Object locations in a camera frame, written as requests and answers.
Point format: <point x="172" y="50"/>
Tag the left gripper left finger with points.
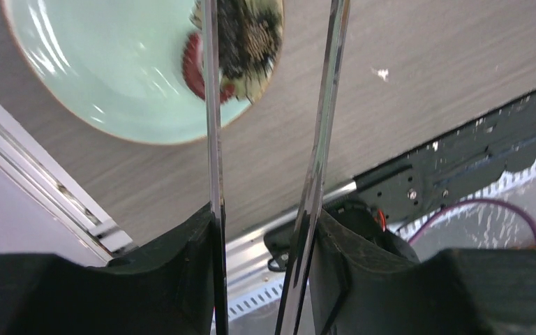
<point x="163" y="287"/>

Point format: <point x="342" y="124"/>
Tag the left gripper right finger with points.
<point x="358" y="288"/>

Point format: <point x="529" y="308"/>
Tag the red bacon strip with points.
<point x="192" y="64"/>

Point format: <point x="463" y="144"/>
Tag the pale green plate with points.
<point x="114" y="64"/>

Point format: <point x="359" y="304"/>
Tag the dark mushroom food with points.
<point x="250" y="36"/>

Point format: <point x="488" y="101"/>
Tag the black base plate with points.
<point x="452" y="192"/>

